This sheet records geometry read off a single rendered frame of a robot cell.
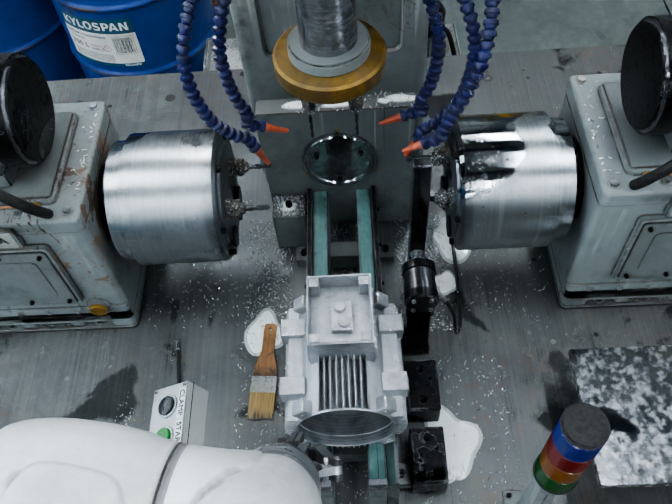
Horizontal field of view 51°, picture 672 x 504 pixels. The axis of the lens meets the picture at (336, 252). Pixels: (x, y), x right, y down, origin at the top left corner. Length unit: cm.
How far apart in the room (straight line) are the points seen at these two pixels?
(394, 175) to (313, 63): 44
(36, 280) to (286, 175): 52
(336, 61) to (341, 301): 36
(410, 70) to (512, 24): 201
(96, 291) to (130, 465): 86
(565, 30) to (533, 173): 221
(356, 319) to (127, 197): 46
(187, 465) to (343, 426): 63
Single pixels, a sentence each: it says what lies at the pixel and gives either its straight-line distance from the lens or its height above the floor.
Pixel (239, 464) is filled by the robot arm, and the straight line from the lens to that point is 59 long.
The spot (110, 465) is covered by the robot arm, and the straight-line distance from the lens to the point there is 61.
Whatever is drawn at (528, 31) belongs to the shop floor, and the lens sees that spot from 339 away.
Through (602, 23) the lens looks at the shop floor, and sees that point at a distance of 350.
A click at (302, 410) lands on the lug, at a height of 109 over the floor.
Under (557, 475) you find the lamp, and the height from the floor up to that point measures 110.
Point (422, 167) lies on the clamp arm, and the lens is 109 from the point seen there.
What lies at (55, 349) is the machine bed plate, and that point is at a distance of 156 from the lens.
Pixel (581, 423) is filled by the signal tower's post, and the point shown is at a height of 122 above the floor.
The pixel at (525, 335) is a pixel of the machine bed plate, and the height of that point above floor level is 80.
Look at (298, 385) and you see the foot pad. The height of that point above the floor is 107.
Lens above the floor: 207
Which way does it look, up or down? 55 degrees down
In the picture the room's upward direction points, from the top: 6 degrees counter-clockwise
